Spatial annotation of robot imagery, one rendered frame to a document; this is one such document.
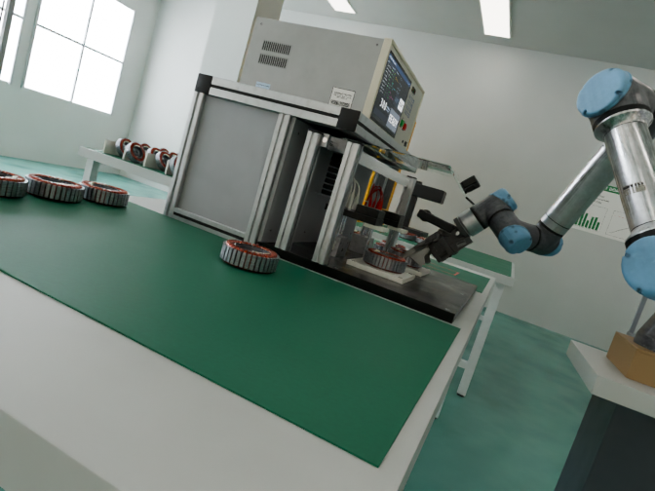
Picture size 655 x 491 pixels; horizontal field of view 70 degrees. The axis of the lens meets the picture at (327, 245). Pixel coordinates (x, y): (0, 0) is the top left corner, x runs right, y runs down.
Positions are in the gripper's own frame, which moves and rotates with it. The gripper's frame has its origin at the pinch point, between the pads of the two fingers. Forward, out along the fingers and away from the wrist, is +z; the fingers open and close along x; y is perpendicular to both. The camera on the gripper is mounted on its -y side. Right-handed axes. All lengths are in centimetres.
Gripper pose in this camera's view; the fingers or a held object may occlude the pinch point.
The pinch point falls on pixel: (403, 257)
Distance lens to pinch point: 145.9
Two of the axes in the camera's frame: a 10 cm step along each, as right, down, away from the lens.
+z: -7.8, 5.5, 3.1
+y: 5.1, 8.4, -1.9
